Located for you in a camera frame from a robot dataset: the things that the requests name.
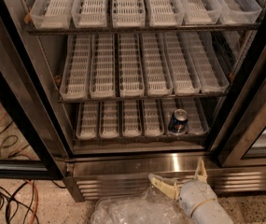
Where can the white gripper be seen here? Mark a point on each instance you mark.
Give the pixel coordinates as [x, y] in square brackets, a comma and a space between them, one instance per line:
[195, 192]

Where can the blue pepsi can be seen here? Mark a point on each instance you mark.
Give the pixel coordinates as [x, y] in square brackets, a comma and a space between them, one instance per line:
[178, 122]

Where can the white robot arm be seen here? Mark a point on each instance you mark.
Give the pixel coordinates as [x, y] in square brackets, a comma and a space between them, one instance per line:
[211, 213]

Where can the bottom metal shelf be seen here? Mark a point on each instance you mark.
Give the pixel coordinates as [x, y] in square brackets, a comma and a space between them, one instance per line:
[142, 139]

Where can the metal shelf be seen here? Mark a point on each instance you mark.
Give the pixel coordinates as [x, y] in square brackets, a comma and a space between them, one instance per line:
[142, 139]
[72, 30]
[118, 98]

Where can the stainless steel fridge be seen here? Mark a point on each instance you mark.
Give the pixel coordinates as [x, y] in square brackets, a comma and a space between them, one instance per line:
[234, 151]

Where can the middle metal shelf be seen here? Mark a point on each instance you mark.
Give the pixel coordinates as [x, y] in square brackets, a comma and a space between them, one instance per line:
[118, 98]

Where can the open glass fridge door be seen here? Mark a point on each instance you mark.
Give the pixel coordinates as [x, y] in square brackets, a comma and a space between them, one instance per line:
[29, 94]

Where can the top metal shelf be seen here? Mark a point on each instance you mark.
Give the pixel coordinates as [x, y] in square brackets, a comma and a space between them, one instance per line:
[72, 30]

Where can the clear plastic bag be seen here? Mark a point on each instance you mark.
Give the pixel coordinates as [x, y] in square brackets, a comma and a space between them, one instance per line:
[151, 207]

